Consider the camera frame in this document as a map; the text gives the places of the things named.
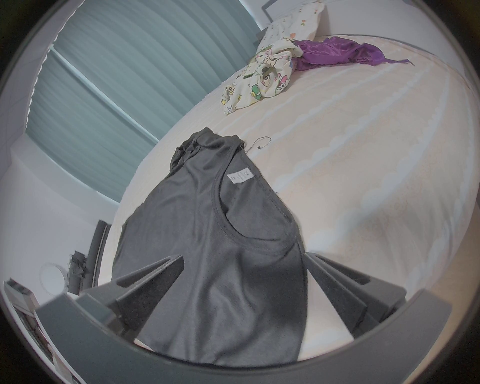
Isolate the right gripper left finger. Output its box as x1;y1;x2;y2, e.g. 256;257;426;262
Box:
80;255;185;334

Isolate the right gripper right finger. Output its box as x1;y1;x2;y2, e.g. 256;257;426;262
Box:
305;253;408;335

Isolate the black T-shirt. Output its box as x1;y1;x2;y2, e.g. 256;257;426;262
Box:
112;127;309;367

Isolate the bed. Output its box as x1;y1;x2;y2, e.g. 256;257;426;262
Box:
110;0;479;362

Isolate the blue-green curtain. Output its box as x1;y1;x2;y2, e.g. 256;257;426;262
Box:
56;0;265;145
25;50;160;206

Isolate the white printed garment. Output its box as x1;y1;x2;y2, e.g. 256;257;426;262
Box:
220;37;301;116

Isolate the purple garment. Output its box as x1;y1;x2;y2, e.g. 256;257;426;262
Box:
294;37;416;73

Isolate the white printed pillow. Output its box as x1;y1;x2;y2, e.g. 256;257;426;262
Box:
262;2;326;43

